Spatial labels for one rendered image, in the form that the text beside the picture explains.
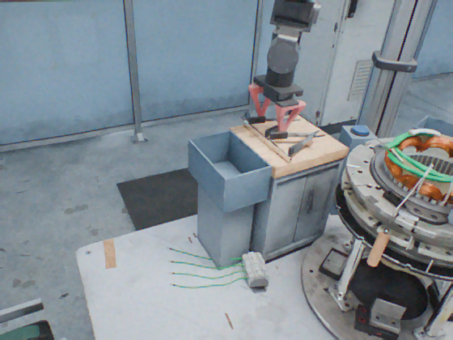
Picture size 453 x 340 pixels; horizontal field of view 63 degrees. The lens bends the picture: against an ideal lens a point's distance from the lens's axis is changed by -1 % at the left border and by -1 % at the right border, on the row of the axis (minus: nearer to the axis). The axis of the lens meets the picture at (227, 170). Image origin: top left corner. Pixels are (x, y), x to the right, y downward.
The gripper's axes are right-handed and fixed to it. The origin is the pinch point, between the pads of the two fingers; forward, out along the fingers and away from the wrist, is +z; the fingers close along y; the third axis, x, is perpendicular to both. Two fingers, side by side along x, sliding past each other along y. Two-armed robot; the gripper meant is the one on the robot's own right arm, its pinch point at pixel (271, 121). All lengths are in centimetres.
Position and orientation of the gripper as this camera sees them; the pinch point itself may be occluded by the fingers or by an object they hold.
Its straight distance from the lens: 85.4
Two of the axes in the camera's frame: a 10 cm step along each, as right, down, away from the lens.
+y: 5.0, 5.2, -6.9
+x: 8.6, -2.1, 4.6
